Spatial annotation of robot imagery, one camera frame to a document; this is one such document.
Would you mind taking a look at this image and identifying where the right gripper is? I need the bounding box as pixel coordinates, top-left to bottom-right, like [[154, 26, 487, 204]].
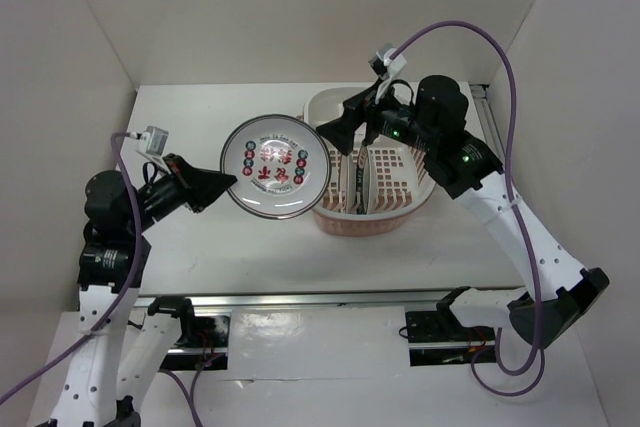
[[314, 77, 436, 155]]

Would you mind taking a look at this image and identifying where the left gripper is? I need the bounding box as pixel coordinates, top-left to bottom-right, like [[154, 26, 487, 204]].
[[127, 151, 237, 232]]

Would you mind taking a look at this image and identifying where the orange sunburst plate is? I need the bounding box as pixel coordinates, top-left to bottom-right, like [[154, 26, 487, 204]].
[[338, 154, 353, 214]]

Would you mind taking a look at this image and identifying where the green rim plate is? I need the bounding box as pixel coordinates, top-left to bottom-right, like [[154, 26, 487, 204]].
[[355, 145, 372, 215]]

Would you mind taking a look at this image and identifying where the red character plate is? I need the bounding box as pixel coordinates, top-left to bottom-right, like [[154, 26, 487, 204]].
[[220, 114, 331, 220]]

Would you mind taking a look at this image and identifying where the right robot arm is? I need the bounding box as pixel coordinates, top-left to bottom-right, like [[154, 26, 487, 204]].
[[316, 75, 609, 349]]

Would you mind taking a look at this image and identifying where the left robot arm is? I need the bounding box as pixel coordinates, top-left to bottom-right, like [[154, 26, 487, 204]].
[[46, 154, 237, 426]]

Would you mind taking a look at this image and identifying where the white pink dish rack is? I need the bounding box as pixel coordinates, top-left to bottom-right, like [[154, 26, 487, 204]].
[[297, 87, 437, 239]]

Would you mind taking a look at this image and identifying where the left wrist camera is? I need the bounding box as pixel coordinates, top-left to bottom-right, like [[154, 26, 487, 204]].
[[136, 126, 169, 162]]

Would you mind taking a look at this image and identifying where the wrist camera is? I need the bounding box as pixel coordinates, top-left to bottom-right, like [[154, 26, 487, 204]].
[[369, 44, 407, 102], [136, 126, 169, 162]]

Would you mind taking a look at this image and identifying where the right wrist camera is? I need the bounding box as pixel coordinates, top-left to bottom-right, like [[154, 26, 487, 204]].
[[369, 44, 407, 102]]

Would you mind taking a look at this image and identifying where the aluminium side rail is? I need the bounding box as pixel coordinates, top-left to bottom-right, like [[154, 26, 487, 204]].
[[470, 84, 505, 161]]

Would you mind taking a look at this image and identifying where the aluminium front rail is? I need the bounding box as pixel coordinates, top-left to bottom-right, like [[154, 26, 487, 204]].
[[77, 284, 531, 313]]

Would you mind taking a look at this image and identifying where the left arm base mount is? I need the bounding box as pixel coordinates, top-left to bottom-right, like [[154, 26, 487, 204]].
[[160, 315, 231, 371]]

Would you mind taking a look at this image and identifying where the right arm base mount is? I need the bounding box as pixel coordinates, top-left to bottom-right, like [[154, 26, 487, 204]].
[[398, 311, 496, 367]]

